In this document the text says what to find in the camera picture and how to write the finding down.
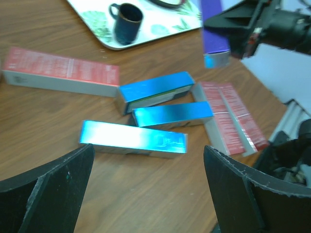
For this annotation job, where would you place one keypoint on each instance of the blue toothpaste box rear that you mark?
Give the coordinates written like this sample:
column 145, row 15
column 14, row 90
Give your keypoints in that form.
column 153, row 91

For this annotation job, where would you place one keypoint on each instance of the blue toothpaste box middle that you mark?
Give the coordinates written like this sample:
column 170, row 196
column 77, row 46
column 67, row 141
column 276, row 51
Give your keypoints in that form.
column 171, row 116

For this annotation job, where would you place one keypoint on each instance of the red rimmed beige plate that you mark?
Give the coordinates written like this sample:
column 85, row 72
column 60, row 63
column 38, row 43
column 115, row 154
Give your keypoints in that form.
column 169, row 4

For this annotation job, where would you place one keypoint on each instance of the red toothpaste box right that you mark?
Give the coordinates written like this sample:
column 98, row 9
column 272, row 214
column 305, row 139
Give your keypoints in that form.
column 250, row 134

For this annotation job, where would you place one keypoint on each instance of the dark blue mug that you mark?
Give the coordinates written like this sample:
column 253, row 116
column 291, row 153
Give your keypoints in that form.
column 128, row 19

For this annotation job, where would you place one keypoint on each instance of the red toothpaste box near shelf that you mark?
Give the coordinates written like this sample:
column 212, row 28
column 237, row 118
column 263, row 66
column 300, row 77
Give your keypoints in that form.
column 47, row 71

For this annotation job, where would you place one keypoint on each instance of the red toothpaste box left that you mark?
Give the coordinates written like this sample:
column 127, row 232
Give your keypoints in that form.
column 220, row 128

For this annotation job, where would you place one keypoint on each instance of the blue toothpaste box front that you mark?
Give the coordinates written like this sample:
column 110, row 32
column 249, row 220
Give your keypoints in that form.
column 123, row 139

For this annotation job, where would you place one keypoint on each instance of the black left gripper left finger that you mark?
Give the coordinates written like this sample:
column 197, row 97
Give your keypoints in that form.
column 48, row 198

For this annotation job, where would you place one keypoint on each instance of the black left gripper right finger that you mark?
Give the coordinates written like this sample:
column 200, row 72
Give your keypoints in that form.
column 247, row 200

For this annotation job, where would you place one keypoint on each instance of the blue toothpaste box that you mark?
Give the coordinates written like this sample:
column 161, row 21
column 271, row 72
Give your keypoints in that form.
column 123, row 139
column 171, row 116
column 153, row 91

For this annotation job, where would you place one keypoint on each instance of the floral serving tray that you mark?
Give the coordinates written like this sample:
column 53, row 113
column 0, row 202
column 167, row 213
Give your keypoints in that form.
column 158, row 22

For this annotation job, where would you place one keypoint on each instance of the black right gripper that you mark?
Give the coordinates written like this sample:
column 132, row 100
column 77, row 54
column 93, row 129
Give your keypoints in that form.
column 252, row 22

